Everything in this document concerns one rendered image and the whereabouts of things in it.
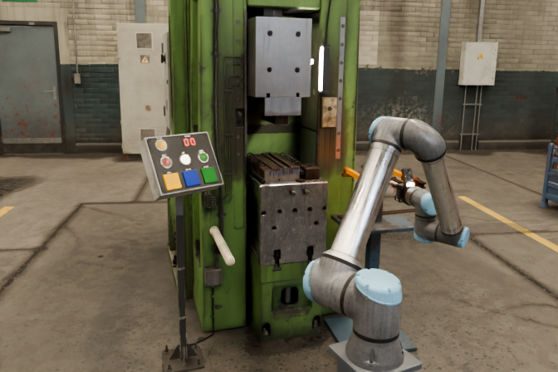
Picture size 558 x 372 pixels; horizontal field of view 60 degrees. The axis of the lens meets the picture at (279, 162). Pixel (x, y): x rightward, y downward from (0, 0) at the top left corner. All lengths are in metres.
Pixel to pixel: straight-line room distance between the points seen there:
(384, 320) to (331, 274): 0.23
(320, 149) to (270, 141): 0.39
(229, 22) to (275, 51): 0.29
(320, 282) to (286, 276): 1.06
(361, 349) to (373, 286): 0.21
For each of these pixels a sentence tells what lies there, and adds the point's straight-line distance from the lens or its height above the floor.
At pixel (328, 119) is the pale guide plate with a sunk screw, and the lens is 2.78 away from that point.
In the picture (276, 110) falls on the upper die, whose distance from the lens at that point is 2.54.
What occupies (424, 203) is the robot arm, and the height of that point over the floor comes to 0.96.
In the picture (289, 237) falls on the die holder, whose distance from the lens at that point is 2.66.
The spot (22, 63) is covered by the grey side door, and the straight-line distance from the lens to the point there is 8.98.
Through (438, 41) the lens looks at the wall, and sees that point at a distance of 9.30.
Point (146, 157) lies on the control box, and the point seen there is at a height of 1.11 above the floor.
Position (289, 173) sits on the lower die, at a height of 0.95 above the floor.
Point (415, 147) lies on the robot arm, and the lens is 1.80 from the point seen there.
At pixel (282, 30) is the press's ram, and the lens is 2.55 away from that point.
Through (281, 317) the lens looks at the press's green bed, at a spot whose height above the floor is 0.15.
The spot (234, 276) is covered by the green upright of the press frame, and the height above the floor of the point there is 0.34.
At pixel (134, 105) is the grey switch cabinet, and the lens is 7.91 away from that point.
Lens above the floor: 1.54
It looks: 12 degrees down
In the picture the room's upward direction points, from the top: 1 degrees clockwise
